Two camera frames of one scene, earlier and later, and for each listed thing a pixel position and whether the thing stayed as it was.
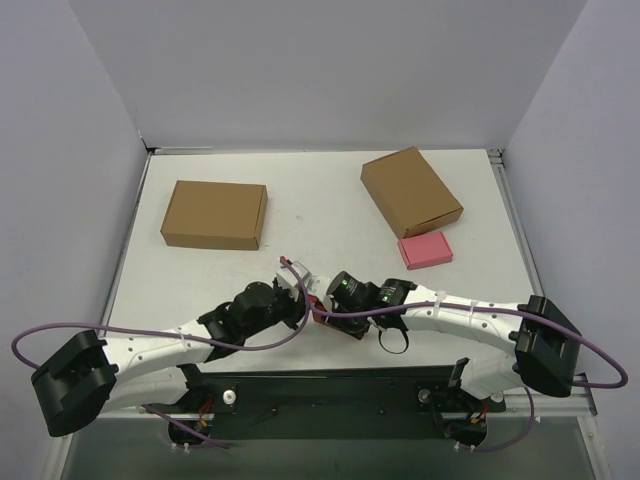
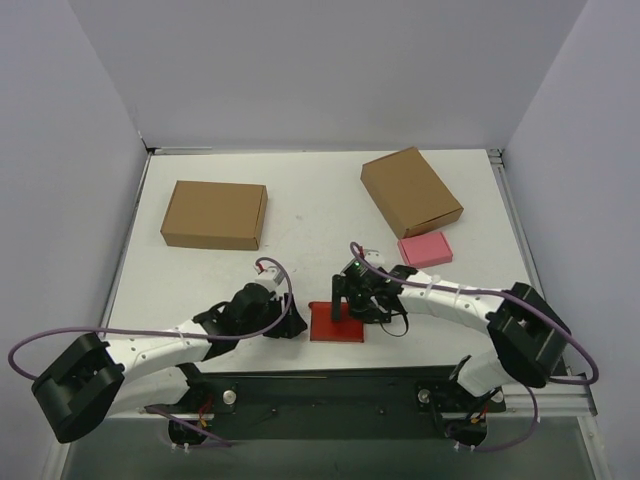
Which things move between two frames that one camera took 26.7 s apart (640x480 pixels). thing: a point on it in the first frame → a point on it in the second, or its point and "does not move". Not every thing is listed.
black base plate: [329, 402] does not move
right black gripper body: [329, 304] → [347, 288]
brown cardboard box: [410, 192] does not move
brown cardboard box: [216, 215] does not move
